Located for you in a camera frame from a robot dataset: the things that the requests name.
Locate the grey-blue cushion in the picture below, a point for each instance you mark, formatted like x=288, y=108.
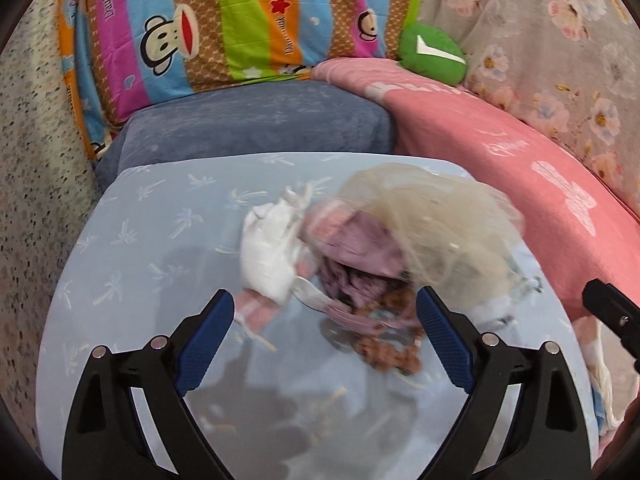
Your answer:
x=250, y=120

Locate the brown fuzzy scrap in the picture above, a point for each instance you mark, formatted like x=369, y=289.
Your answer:
x=387, y=352

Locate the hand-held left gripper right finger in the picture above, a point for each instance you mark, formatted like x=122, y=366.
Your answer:
x=445, y=340

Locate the floral quilt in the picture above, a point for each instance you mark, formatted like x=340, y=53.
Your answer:
x=540, y=35

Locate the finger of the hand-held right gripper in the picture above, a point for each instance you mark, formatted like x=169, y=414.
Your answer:
x=612, y=310

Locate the purple striped cloth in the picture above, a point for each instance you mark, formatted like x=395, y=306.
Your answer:
x=360, y=255

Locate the pink towel blanket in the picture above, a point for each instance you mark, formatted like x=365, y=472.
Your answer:
x=475, y=125

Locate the green plush toy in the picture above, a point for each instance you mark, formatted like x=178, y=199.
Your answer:
x=430, y=67

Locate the white tissue wad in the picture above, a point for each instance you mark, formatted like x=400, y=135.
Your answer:
x=600, y=385

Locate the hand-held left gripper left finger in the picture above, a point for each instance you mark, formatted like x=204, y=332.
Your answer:
x=207, y=340

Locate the white cloth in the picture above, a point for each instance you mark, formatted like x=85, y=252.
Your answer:
x=270, y=255

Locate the light blue palm print tablecloth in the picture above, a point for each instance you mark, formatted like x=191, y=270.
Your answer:
x=150, y=220

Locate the beige mesh net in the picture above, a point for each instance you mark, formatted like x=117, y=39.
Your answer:
x=440, y=220

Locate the colourful monkey print pillow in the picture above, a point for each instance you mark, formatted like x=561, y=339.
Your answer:
x=200, y=20

